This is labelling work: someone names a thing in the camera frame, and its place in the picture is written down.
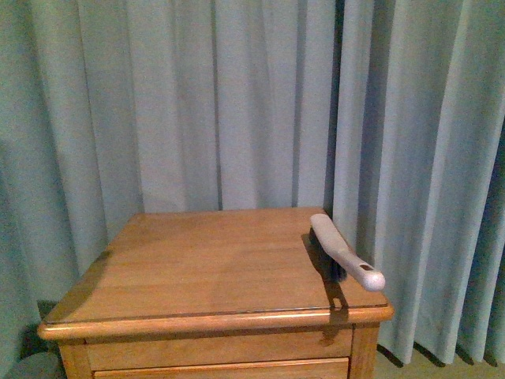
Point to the beige hand brush black bristles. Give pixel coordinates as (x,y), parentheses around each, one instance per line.
(347,262)

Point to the light teal curtain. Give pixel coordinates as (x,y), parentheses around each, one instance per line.
(388,114)

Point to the wooden nightstand cabinet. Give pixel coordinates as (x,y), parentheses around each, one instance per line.
(226,294)

